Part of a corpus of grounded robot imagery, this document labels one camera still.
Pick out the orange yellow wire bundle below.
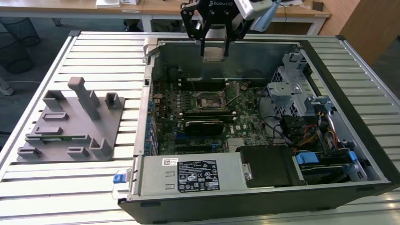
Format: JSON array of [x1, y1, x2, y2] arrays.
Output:
[[292, 112, 340, 153]]

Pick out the small silver heat sink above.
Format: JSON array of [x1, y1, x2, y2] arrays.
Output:
[[227, 138, 245, 152]]

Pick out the wooden desk white frame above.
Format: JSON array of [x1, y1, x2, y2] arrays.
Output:
[[0, 0, 332, 36]]

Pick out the metal socket cover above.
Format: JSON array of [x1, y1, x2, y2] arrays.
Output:
[[221, 82, 241, 101]]

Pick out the blue disk carrier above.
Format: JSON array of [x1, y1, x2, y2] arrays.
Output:
[[295, 151, 320, 166]]

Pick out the black open PC case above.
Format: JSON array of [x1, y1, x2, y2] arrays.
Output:
[[117, 37, 400, 225]]

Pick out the metal drive cage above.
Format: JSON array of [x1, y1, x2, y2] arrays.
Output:
[[265, 52, 315, 118]]

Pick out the black mesh waste bin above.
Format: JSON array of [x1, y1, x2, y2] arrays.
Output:
[[0, 43, 35, 74], [0, 16, 41, 47]]

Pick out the silver square CPU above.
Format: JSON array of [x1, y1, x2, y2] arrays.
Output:
[[201, 46, 227, 63]]

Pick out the black graphics card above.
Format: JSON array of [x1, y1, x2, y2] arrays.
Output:
[[183, 120, 224, 137]]

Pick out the CPU socket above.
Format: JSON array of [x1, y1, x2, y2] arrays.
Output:
[[192, 90, 225, 111]]

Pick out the white wrist camera black plate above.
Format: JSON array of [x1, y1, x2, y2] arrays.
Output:
[[237, 0, 273, 21]]

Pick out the green motherboard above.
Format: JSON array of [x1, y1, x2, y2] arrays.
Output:
[[149, 79, 275, 157]]

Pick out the grey furniture leg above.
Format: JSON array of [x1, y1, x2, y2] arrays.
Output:
[[0, 64, 15, 96]]

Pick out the thin metal locking lever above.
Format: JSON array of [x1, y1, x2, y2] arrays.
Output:
[[187, 70, 199, 93], [227, 92, 244, 105]]

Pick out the silver power supply unit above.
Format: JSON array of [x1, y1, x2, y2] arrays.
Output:
[[137, 154, 252, 197]]

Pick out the wooden cabinet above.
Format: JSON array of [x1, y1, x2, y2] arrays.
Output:
[[319, 0, 400, 66]]

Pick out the black RAM slot bank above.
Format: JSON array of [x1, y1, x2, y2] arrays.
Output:
[[183, 111, 235, 122], [177, 78, 229, 91]]

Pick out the grey plastic parts rack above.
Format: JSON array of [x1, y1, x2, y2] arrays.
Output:
[[16, 76, 127, 162]]

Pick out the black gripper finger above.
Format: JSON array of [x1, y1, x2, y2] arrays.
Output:
[[223, 19, 251, 58], [180, 3, 213, 57]]

